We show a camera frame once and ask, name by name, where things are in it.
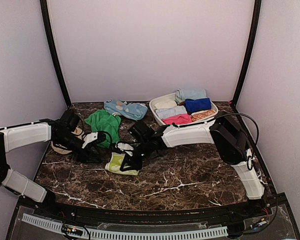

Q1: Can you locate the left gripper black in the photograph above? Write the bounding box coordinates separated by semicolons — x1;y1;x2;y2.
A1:
55;132;103;164

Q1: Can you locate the yellow-green crocodile towel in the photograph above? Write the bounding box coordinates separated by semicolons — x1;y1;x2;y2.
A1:
105;152;139;176

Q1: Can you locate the green towel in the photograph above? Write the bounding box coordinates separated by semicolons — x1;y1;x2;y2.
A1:
84;109;121;149

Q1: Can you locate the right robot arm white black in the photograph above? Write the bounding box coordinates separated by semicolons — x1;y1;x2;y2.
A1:
116;112;265;217

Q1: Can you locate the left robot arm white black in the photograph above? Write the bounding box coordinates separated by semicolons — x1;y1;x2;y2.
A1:
0;110;106;218

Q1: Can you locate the beige embroidered round cloth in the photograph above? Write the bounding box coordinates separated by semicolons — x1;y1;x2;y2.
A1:
50;127;84;155

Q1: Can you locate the light blue patterned towel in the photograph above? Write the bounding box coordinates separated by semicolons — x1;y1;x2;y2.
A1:
104;99;148;121

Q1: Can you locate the lavender rolled towel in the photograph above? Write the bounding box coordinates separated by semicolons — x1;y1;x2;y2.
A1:
155;106;187;119

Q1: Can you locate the pink rolled towel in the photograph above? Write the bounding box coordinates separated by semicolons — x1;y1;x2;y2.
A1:
162;114;192;125

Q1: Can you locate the cream rolled towel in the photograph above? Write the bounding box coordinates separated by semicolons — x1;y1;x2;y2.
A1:
154;99;178;109

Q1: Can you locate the white plastic basin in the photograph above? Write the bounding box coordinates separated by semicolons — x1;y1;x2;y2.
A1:
149;93;219;126

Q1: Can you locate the orange patterned rolled towel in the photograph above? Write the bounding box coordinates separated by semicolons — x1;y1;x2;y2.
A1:
191;109;216;122

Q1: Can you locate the pale blue rolled towel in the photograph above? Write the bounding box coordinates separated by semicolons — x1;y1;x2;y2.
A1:
175;88;207;101

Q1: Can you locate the small circuit board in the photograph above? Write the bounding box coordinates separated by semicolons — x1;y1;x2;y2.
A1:
61;224;83;236

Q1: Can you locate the dark blue rolled towel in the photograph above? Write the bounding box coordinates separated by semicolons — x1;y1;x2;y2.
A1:
184;98;212;114

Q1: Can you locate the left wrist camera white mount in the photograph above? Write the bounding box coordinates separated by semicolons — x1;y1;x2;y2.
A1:
82;131;106;149

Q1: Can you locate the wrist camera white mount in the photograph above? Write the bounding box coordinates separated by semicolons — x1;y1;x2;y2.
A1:
82;131;106;149
115;142;134;156

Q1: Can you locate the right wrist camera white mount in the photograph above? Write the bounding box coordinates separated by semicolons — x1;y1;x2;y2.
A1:
115;142;134;156

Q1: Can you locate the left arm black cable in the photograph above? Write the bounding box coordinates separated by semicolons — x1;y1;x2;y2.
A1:
89;131;113;161

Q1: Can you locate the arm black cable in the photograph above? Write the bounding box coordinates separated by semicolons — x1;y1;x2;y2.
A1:
89;131;113;161
214;112;260;171

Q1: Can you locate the white slotted cable duct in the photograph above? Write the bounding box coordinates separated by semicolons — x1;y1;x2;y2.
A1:
21;213;228;240

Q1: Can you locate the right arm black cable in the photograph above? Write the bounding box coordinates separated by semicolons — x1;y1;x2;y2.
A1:
214;112;260;171

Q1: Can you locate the black front rail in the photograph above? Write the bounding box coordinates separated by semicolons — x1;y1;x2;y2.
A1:
19;193;288;226

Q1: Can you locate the left black frame post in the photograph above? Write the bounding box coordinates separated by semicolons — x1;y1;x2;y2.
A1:
39;0;72;107

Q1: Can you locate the black frame post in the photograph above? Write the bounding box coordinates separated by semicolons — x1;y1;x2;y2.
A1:
39;0;72;107
232;0;262;107

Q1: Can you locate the right black frame post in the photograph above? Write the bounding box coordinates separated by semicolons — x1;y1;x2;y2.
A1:
232;0;262;107

